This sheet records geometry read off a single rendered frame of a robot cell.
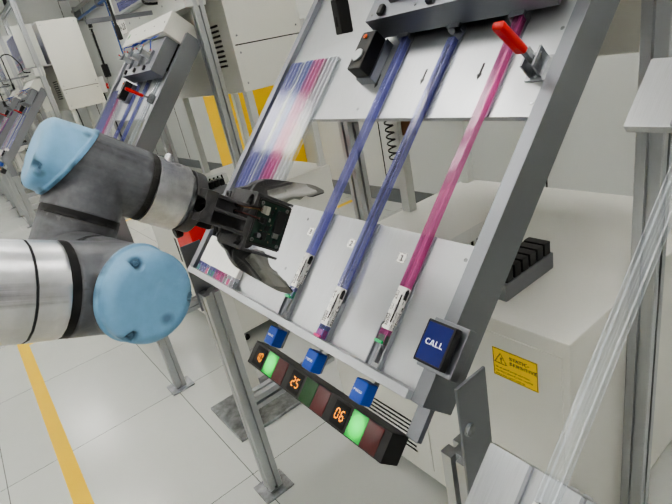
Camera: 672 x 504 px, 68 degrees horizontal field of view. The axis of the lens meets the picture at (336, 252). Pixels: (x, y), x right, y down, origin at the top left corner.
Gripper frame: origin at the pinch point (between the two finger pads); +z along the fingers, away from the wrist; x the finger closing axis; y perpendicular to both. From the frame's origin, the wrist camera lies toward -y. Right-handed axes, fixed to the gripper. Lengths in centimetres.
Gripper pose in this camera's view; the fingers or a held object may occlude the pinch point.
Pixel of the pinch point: (305, 241)
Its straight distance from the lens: 71.4
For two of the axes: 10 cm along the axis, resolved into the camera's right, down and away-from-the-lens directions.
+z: 7.2, 2.4, 6.5
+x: 3.0, -9.5, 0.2
